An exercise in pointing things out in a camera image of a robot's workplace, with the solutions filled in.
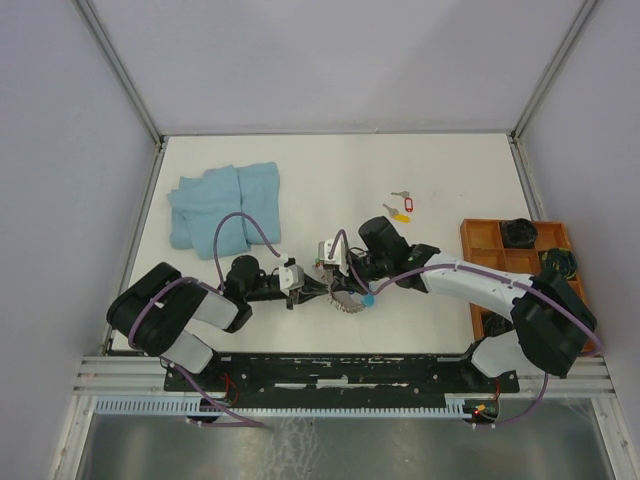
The metal key organizer blue handle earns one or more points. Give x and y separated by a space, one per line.
341 295

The loose key red tag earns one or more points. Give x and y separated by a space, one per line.
407 200

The key yellow tag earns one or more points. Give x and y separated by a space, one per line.
396 214

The light blue folded cloth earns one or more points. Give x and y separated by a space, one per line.
226 210

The orange compartment tray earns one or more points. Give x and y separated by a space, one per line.
548 324

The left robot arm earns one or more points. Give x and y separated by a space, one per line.
153 313

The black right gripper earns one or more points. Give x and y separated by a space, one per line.
349 283

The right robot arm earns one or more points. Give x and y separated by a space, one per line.
408 266

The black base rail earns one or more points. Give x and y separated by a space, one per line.
252 373

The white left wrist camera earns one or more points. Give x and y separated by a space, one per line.
290 276

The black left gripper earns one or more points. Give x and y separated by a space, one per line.
310 290

